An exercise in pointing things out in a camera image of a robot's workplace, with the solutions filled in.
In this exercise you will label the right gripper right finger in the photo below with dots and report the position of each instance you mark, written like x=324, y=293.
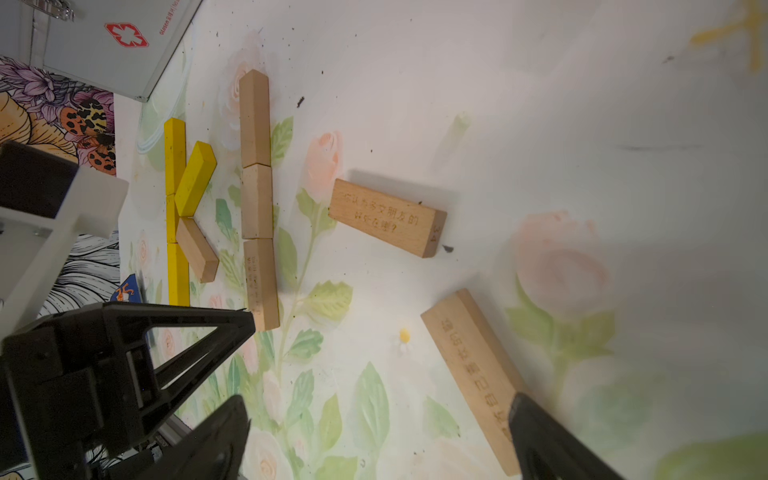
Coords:
x=547, y=450

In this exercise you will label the blue card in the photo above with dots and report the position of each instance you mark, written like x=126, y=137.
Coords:
x=128, y=291

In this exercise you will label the wooden block top edge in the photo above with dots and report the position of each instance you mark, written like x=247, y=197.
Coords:
x=255, y=130

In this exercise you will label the yellow short block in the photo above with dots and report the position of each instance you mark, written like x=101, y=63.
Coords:
x=178, y=276

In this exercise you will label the yellow long block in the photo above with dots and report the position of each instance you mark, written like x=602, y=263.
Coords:
x=174, y=153
x=195, y=179

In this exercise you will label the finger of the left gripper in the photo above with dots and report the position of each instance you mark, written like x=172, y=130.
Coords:
x=180, y=396
x=192, y=324

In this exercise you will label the silver metal case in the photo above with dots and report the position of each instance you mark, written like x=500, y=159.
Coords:
x=119, y=46

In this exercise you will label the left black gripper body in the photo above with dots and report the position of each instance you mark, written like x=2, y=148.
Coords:
x=81, y=380

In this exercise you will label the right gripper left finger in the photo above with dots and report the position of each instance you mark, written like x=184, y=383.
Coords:
x=213, y=450

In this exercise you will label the wooden block diagonal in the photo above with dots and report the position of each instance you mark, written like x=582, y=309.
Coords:
x=261, y=283

